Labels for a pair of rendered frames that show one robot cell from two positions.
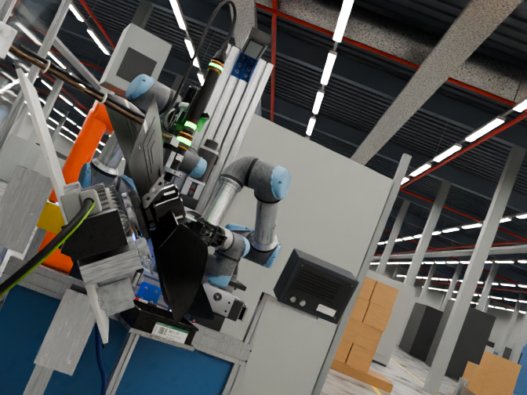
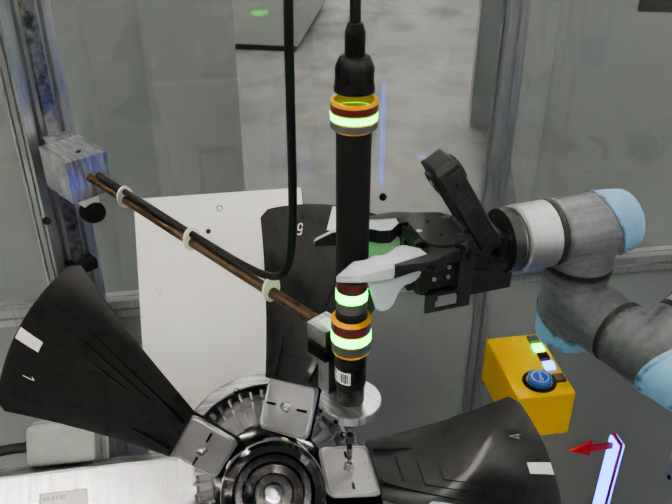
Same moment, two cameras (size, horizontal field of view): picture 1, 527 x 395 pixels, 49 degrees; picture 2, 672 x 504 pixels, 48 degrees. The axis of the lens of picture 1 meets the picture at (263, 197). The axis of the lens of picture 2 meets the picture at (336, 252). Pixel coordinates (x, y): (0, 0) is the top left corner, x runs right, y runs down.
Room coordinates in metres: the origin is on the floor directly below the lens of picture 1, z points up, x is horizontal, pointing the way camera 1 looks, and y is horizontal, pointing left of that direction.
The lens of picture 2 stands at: (1.73, -0.37, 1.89)
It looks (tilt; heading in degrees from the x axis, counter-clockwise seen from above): 31 degrees down; 94
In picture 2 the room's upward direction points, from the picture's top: straight up
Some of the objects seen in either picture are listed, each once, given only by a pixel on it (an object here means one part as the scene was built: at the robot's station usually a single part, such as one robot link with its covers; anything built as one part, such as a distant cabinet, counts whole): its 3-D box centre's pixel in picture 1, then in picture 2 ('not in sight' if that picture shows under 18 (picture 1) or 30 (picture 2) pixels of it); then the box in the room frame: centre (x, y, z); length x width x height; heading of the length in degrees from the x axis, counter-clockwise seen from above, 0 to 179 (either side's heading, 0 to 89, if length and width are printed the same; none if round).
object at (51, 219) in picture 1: (48, 217); (525, 386); (1.98, 0.65, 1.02); 0.16 x 0.10 x 0.11; 103
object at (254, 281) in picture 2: (99, 99); (189, 240); (1.47, 0.49, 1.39); 0.54 x 0.01 x 0.01; 138
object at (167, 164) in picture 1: (173, 157); (344, 368); (1.69, 0.29, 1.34); 0.09 x 0.07 x 0.10; 138
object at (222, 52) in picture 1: (197, 111); (352, 252); (1.70, 0.28, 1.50); 0.04 x 0.04 x 0.46
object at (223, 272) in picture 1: (217, 268); not in sight; (2.03, 0.05, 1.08); 0.11 x 0.08 x 0.11; 75
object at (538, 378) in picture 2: not in sight; (539, 379); (1.99, 0.61, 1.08); 0.04 x 0.04 x 0.02
